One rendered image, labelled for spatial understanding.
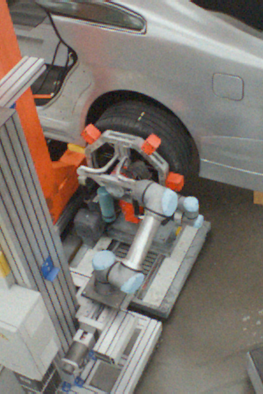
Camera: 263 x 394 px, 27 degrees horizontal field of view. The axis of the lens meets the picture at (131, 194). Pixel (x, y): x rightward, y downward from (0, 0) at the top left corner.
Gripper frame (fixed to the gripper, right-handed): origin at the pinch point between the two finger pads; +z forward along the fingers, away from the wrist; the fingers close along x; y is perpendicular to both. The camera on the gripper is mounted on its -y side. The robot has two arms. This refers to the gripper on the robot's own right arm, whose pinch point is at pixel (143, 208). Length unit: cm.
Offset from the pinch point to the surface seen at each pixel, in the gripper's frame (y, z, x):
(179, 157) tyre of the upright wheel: 11.7, -8.7, -34.9
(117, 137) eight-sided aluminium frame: 28.7, 24.6, -22.6
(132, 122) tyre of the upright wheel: 34, 19, -32
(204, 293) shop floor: -83, -33, -8
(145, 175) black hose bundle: 16.4, 2.2, -10.5
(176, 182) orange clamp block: 5.1, -11.8, -21.1
